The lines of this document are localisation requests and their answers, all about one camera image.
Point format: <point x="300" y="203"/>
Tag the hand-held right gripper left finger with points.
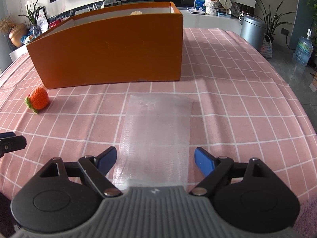
<point x="107" y="157"/>

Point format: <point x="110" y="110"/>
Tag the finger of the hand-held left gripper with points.
<point x="12" y="145"/>

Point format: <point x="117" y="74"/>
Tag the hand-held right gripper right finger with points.
<point x="204" y="161"/>

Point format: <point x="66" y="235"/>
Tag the orange crocheted fruit toy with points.
<point x="38" y="99"/>

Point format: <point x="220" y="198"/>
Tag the clear bubble wrap sheet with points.
<point x="156" y="133"/>

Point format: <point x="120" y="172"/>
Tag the orange cardboard box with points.
<point x="111" y="49"/>

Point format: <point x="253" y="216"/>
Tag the beige plush toy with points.
<point x="135" y="13"/>

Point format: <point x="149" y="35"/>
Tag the pink checked tablecloth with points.
<point x="247" y="104"/>

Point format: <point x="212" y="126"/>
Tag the blue snack bag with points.
<point x="27" y="39"/>

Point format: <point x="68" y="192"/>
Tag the gold round vase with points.
<point x="17" y="36"/>

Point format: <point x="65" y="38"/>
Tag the purple rug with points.
<point x="308" y="218"/>

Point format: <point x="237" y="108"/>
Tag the dried flower bunch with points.
<point x="6" y="23"/>

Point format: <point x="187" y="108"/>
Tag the red box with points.
<point x="54" y="24"/>

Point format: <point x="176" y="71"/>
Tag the woven basket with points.
<point x="266" y="48"/>

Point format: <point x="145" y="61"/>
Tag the green plant in glass vase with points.
<point x="34" y="14"/>

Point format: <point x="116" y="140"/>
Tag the silver trash can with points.
<point x="252" y="33"/>

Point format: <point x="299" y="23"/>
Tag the white tv cabinet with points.
<point x="218" y="22"/>

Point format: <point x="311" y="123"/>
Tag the blue water bottle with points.
<point x="303" y="49"/>

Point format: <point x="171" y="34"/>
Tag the flat grey laptop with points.
<point x="197" y="11"/>

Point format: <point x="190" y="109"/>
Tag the white router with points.
<point x="95" y="7"/>

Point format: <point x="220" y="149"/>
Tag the decorative plate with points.
<point x="235" y="9"/>

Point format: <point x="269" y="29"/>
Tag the long leaf potted plant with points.
<point x="271" y="17"/>

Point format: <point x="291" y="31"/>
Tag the white round fan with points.
<point x="225" y="3"/>

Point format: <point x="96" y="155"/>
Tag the black picture frame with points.
<point x="44" y="17"/>

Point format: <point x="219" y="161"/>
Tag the wall outlet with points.
<point x="284" y="31"/>

